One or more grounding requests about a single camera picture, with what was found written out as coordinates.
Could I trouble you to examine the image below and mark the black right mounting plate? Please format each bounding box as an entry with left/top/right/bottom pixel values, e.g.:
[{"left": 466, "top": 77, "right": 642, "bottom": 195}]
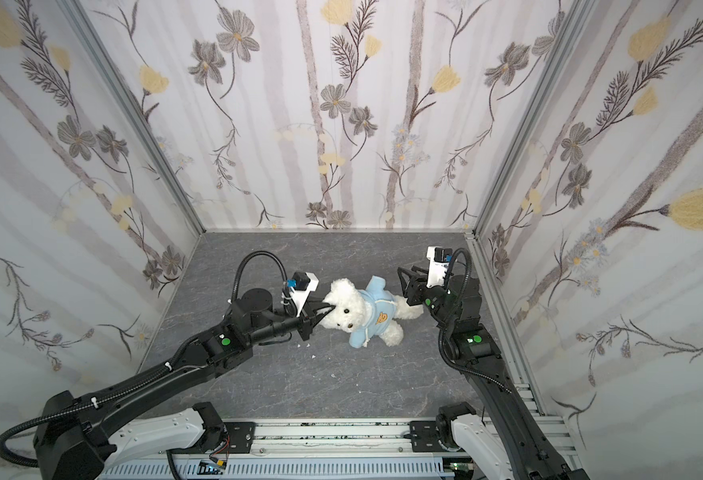
[{"left": 405, "top": 420, "right": 447, "bottom": 453}]

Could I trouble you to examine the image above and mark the white slotted cable duct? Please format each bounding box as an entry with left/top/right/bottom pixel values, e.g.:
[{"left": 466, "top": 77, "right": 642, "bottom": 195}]
[{"left": 95, "top": 458, "right": 455, "bottom": 480}]

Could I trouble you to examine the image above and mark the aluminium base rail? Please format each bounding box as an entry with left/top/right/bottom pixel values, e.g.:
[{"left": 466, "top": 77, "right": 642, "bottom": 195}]
[{"left": 104, "top": 418, "right": 581, "bottom": 460}]

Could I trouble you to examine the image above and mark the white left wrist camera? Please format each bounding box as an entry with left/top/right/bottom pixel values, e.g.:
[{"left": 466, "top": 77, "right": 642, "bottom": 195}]
[{"left": 286, "top": 271, "right": 319, "bottom": 317}]

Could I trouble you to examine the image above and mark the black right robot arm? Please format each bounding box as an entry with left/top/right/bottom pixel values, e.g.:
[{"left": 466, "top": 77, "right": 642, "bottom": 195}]
[{"left": 397, "top": 266, "right": 589, "bottom": 479}]

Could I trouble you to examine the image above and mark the aluminium corner post right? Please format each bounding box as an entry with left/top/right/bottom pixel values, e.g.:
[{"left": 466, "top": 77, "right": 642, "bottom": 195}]
[{"left": 471, "top": 0, "right": 597, "bottom": 238}]

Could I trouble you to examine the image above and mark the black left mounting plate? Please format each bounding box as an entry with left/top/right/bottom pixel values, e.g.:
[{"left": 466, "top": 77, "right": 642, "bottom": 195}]
[{"left": 218, "top": 422, "right": 256, "bottom": 454}]

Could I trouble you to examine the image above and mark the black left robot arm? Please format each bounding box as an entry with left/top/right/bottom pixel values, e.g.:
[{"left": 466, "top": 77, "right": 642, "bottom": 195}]
[{"left": 32, "top": 290, "right": 333, "bottom": 479}]

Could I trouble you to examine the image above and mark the black corrugated left cable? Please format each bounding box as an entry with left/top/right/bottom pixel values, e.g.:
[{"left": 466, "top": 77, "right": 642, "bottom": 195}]
[{"left": 0, "top": 359, "right": 178, "bottom": 469}]

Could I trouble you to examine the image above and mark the black mounting plate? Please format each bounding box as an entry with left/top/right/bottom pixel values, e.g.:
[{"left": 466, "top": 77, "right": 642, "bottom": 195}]
[
  {"left": 218, "top": 422, "right": 256, "bottom": 454},
  {"left": 405, "top": 420, "right": 447, "bottom": 453}
]

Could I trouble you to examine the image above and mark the light blue fleece hoodie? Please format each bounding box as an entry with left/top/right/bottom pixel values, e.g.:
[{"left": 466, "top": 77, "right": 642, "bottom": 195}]
[{"left": 349, "top": 276, "right": 403, "bottom": 349}]

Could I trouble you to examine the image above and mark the black corrugated cable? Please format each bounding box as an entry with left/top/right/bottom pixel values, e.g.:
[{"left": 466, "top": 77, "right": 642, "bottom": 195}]
[
  {"left": 0, "top": 359, "right": 178, "bottom": 469},
  {"left": 230, "top": 250, "right": 290, "bottom": 307}
]

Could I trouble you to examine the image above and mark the aluminium corner post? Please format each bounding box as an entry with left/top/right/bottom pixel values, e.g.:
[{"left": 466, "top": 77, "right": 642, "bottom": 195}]
[
  {"left": 471, "top": 0, "right": 597, "bottom": 238},
  {"left": 56, "top": 0, "right": 206, "bottom": 236}
]

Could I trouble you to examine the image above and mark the aluminium corner post left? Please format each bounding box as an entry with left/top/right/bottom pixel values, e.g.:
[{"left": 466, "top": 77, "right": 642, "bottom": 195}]
[{"left": 56, "top": 0, "right": 206, "bottom": 236}]

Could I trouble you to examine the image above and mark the black corrugated right cable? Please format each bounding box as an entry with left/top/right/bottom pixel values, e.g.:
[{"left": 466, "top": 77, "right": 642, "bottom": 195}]
[{"left": 230, "top": 250, "right": 290, "bottom": 307}]

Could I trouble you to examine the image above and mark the white plush teddy bear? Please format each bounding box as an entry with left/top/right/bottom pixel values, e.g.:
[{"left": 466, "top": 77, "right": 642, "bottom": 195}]
[{"left": 320, "top": 278, "right": 423, "bottom": 337}]

